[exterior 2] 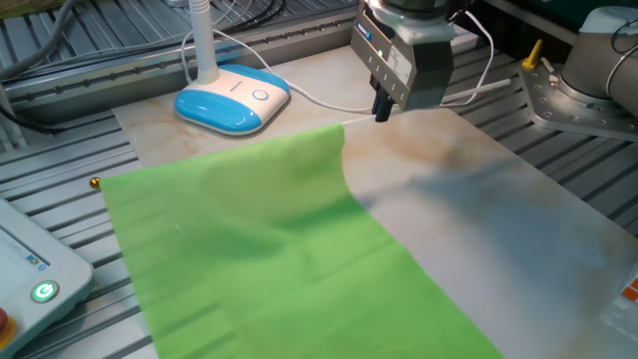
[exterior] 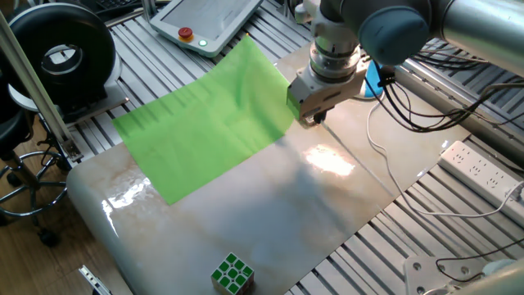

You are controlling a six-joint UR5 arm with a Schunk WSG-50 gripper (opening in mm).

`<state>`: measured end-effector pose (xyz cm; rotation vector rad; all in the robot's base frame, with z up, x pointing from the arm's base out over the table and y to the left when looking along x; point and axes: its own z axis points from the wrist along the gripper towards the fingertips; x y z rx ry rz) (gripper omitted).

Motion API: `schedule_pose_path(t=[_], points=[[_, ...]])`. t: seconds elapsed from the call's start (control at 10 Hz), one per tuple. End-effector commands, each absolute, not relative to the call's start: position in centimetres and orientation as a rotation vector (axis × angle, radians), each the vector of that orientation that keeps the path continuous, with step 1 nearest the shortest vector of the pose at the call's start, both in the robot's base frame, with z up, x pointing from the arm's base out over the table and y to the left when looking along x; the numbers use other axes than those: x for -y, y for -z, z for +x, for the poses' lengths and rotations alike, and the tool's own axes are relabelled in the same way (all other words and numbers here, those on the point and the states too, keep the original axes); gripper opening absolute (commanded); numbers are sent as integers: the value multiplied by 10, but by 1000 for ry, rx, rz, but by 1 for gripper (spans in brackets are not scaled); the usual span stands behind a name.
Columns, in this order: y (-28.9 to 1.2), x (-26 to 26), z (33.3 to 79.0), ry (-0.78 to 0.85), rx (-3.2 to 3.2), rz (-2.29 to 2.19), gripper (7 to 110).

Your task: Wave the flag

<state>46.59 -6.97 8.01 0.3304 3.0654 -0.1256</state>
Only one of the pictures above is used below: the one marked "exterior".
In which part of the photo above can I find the black gripper cable bundle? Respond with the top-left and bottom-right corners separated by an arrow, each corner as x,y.
364,40 -> 524,134

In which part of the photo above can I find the aluminium profile post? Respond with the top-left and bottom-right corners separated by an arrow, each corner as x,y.
0,10 -> 85,163

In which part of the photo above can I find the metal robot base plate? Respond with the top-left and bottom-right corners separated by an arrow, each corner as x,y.
403,256 -> 488,295

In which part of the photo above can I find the black swivel stool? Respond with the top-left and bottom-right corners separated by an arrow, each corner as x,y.
0,77 -> 70,249

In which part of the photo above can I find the grey Schunk gripper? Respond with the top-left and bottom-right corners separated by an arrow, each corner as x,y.
286,60 -> 369,126

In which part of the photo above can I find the black ring-shaped device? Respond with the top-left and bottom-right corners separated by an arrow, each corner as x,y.
7,2 -> 130,124

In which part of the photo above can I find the marble pattern board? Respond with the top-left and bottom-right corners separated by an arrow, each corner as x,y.
65,40 -> 472,295

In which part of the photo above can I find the white lamp cable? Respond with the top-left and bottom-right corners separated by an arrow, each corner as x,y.
365,100 -> 524,218

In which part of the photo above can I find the thin black cable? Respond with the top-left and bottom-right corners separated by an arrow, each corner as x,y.
434,237 -> 524,284

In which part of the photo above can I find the green flag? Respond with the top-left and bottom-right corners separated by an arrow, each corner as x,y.
112,34 -> 394,206

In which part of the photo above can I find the aluminium bar with bracket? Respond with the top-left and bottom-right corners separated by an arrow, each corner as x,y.
78,264 -> 114,295

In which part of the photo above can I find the blue and white desk lamp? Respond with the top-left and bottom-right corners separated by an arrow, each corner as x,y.
355,59 -> 386,102

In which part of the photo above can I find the grey teach pendant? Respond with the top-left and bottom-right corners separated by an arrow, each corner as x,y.
149,0 -> 265,58

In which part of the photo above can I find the white power strip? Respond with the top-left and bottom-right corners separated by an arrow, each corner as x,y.
436,140 -> 524,229

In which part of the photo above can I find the black keyboard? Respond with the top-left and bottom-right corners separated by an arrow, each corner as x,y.
96,0 -> 140,11

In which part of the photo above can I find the Rubik's cube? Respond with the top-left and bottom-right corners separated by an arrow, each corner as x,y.
210,252 -> 255,295

